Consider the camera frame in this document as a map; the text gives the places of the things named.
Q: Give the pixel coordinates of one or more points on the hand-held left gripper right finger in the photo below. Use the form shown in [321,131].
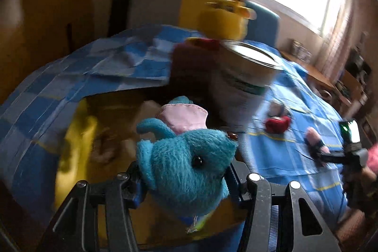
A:
[236,182]

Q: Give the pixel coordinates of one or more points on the yellow bear plush toy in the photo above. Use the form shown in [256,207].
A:
[221,24]

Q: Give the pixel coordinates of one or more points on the wooden shelf unit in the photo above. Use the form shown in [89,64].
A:
[354,83]

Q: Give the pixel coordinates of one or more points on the glass jar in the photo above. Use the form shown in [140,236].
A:
[296,47]
[305,54]

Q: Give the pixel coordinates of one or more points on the blue chair back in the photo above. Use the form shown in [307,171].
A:
[265,24]

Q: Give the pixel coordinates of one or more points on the blue plush toy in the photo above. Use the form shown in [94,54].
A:
[183,163]

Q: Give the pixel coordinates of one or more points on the small grey and red plush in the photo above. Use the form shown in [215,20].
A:
[277,125]

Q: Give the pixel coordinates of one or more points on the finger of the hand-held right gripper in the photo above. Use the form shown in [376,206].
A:
[330,157]

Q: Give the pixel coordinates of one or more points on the grey pillow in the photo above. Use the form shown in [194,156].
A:
[153,7]

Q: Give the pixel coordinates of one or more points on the blue plaid bed sheet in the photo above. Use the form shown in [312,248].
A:
[59,77]

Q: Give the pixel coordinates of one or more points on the pink yarn skein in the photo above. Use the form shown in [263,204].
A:
[311,134]

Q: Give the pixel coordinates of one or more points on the white tin can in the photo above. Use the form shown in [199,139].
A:
[242,86]

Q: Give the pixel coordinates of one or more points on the wooden wardrobe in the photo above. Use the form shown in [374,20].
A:
[44,18]

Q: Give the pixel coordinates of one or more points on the wooden desk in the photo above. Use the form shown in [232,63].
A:
[313,75]

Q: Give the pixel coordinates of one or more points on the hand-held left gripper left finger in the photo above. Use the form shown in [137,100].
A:
[134,190]

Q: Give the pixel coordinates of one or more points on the pink curtain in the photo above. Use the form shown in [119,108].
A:
[336,21]

